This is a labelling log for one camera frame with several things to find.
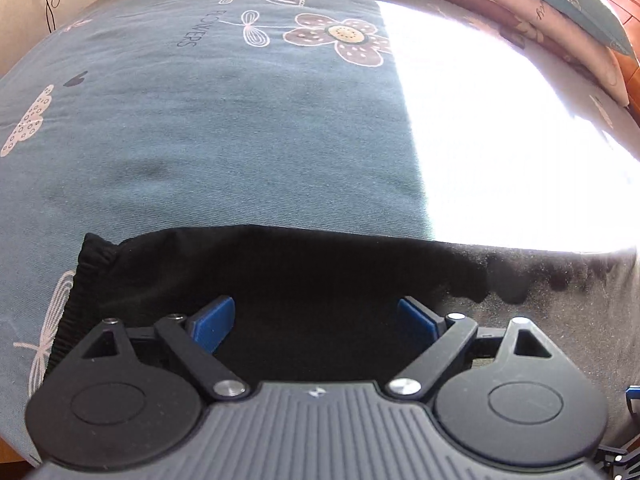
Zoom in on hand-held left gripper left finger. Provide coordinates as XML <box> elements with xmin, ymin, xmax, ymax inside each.
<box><xmin>82</xmin><ymin>295</ymin><xmax>251</xmax><ymax>402</ymax></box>

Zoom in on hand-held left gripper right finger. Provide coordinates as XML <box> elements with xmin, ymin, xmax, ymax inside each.
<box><xmin>385</xmin><ymin>296</ymin><xmax>553</xmax><ymax>403</ymax></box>

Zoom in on black pants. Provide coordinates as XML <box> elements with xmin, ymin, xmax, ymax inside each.
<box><xmin>42</xmin><ymin>224</ymin><xmax>640</xmax><ymax>441</ymax></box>

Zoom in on blue floral bed sheet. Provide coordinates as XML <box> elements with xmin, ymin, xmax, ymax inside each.
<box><xmin>0</xmin><ymin>0</ymin><xmax>640</xmax><ymax>461</ymax></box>

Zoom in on wooden headboard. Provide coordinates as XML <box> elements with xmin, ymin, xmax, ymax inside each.
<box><xmin>595</xmin><ymin>0</ymin><xmax>640</xmax><ymax>126</ymax></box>

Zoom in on pink floral quilt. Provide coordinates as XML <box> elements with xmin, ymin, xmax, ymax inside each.
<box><xmin>95</xmin><ymin>0</ymin><xmax>631</xmax><ymax>108</ymax></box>

